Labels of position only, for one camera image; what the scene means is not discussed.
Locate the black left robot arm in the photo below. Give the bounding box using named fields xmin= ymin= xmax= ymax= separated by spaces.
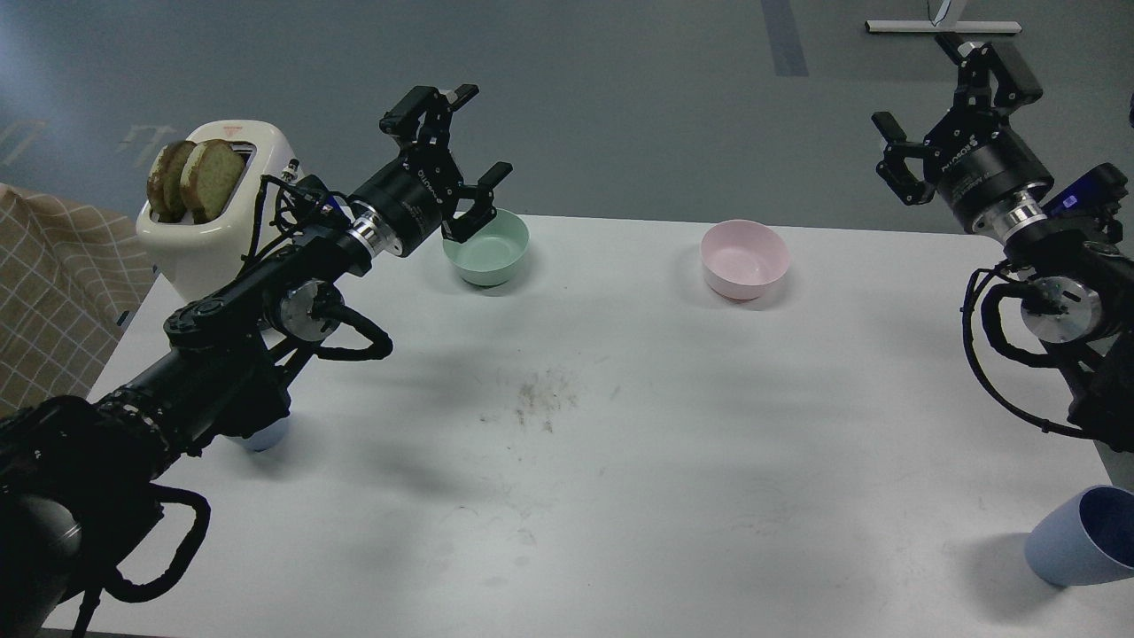
xmin=3 ymin=84 xmax=513 ymax=637

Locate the mint green bowl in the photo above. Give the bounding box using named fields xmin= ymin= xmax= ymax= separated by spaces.
xmin=442 ymin=207 xmax=531 ymax=287

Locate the left toast slice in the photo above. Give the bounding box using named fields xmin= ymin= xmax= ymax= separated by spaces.
xmin=146 ymin=141 xmax=196 ymax=223

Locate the right toast slice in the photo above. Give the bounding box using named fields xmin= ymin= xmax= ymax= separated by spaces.
xmin=179 ymin=141 xmax=245 ymax=223

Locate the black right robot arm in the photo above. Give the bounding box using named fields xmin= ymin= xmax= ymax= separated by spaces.
xmin=872 ymin=32 xmax=1133 ymax=452

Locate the cream white toaster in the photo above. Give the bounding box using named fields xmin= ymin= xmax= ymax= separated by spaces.
xmin=136 ymin=120 xmax=303 ymax=301

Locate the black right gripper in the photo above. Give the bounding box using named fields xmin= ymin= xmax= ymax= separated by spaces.
xmin=871 ymin=34 xmax=1053 ymax=236

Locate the pink bowl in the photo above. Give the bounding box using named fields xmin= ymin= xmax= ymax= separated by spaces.
xmin=699 ymin=219 xmax=792 ymax=301

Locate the beige checkered cloth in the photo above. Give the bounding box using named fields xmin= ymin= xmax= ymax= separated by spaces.
xmin=1 ymin=185 xmax=155 ymax=416

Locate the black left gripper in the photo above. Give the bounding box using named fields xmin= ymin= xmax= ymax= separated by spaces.
xmin=352 ymin=84 xmax=513 ymax=257

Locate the white desk leg base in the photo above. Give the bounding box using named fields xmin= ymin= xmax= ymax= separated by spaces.
xmin=864 ymin=1 xmax=1023 ymax=36

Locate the blue cup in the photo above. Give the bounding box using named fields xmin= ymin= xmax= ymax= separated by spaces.
xmin=1024 ymin=485 xmax=1133 ymax=587
xmin=225 ymin=417 xmax=291 ymax=454

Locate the toast slice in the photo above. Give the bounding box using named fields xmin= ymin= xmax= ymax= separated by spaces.
xmin=179 ymin=141 xmax=245 ymax=223
xmin=146 ymin=141 xmax=196 ymax=223

